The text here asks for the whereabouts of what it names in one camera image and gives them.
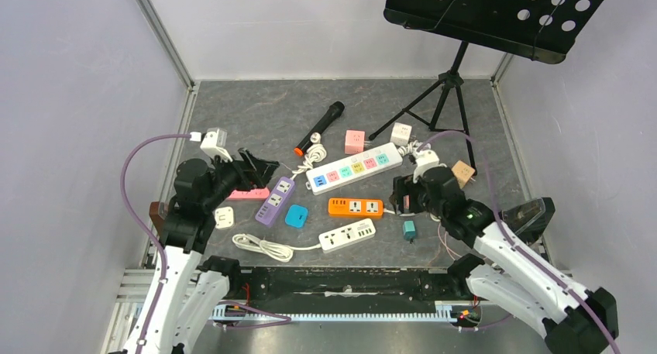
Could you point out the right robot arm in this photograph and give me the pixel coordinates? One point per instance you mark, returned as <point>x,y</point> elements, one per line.
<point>570,317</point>

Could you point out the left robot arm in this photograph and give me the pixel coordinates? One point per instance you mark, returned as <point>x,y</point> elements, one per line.
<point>186,287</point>

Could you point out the tan cube socket adapter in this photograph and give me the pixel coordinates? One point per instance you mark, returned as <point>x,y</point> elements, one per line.
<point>463,173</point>

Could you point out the purple power strip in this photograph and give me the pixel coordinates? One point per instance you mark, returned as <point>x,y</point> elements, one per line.
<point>272,207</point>

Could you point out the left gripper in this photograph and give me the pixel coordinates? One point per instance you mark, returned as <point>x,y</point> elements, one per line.
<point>262,170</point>

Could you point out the white multicolour power strip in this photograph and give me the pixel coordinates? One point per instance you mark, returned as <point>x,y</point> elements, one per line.
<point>351,169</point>

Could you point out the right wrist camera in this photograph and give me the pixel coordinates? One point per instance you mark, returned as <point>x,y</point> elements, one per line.
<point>423,160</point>

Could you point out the white cube socket adapter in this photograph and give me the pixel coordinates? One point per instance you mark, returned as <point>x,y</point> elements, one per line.
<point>400,134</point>

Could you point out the teal usb charger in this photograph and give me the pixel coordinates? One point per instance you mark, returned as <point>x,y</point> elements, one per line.
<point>409,231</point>

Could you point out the orange power strip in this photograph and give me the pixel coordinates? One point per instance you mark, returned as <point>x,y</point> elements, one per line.
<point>355,208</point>

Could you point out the blue plug adapter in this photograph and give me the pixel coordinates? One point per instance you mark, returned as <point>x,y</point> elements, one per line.
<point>296,216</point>

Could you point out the white small power strip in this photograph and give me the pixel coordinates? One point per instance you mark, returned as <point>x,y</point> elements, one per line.
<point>347,235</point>

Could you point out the black music stand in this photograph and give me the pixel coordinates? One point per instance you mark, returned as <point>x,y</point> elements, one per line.
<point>540,30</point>

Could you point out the left metronome brown base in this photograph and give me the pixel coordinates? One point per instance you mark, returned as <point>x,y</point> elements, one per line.
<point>158,212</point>

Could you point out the pink triangular socket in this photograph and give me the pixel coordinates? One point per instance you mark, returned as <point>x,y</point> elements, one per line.
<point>258,194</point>

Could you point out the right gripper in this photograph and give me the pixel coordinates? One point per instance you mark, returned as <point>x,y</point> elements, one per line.
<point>409,194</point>

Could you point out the white square adapter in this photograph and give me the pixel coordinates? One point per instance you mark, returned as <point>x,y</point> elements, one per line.
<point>224,218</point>

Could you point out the pink cube socket adapter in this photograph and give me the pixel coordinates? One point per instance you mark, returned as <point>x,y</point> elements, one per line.
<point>355,142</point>

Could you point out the white cord small strip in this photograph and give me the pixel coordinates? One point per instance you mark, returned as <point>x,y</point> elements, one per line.
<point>277,251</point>

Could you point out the black microphone orange end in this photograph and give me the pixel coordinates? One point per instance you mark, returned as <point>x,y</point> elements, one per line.
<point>334,111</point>

